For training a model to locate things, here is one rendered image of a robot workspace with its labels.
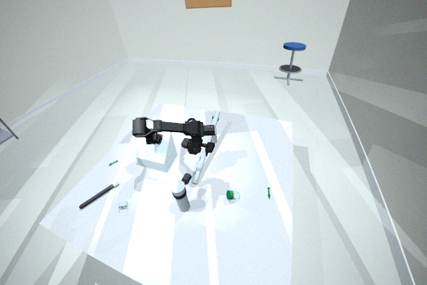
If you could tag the grey cylinder with white top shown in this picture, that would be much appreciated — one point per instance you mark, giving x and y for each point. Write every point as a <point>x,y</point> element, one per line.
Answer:
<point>178,189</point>

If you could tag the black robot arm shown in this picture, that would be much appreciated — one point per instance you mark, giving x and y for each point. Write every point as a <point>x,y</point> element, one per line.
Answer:
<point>194,129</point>

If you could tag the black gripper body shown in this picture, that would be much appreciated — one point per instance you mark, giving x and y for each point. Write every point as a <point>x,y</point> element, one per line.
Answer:
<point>209,146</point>

